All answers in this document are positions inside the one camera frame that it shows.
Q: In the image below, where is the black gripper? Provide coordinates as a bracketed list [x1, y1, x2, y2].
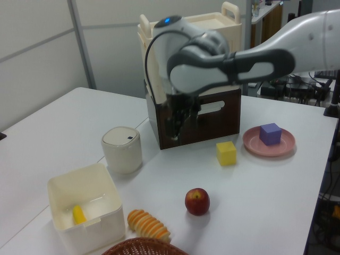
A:
[164, 92, 200, 142]

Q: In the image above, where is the yellow cube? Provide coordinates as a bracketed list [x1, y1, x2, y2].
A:
[216, 141, 237, 167]

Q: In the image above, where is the purple cube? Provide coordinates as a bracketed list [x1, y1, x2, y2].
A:
[259, 123, 283, 147]

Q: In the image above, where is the dark brown wooden crate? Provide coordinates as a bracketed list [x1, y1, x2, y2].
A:
[146, 87, 242, 150]

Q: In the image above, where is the cream toy kitchen box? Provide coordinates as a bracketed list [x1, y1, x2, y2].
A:
[137, 1, 243, 105]

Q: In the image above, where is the white lidded canister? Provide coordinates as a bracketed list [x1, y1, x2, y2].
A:
[100, 126, 143, 175]

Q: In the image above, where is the pink plate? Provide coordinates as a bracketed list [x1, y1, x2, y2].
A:
[242, 125, 296, 158]

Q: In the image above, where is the red apple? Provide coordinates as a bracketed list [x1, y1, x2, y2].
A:
[184, 188, 211, 217]

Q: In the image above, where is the orange striped toy croissant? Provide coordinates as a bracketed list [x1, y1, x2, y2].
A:
[126, 209, 172, 244]

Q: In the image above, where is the brown wicker basket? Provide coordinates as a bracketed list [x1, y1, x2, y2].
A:
[101, 237, 191, 255]

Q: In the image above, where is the wooden background cabinet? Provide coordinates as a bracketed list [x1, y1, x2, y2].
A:
[249, 0, 284, 48]

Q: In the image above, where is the yellow toy banana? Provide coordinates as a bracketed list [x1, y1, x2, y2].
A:
[72, 205, 88, 225]

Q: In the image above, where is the white square plastic container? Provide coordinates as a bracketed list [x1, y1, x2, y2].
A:
[47, 163, 126, 253]

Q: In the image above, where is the black keyboard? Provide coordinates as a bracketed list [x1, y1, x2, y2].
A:
[313, 69, 337, 80]

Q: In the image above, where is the black clamp pole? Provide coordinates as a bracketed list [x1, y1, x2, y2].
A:
[322, 70, 340, 119]

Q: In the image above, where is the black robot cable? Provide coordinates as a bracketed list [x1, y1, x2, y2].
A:
[144, 29, 186, 107]

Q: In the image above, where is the black electronics with cables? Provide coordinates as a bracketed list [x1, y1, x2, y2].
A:
[259, 75, 333, 106]

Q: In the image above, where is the grey partition post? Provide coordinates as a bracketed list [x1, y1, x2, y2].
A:
[66, 0, 97, 90]

